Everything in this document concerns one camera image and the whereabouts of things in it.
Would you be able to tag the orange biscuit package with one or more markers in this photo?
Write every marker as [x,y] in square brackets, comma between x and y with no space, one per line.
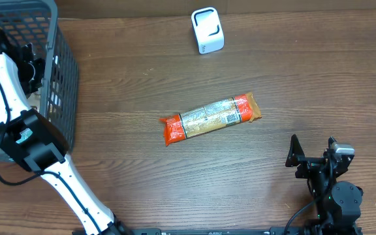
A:
[208,118]

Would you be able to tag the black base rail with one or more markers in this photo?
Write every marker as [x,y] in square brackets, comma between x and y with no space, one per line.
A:
[270,231]

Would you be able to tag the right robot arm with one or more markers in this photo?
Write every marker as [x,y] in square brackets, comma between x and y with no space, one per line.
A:
[337,202]

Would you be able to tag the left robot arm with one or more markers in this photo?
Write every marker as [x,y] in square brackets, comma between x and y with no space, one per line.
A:
[37,146]

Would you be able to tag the white barcode scanner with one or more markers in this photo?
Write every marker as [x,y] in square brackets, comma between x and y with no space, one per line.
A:
[208,30]

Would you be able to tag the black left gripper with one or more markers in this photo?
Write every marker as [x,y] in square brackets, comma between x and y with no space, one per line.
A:
[31,65]

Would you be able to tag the grey plastic shopping basket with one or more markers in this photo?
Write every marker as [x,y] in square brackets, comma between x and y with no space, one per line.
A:
[36,22]

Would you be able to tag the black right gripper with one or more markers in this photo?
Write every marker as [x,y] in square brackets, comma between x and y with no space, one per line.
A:
[314,161]

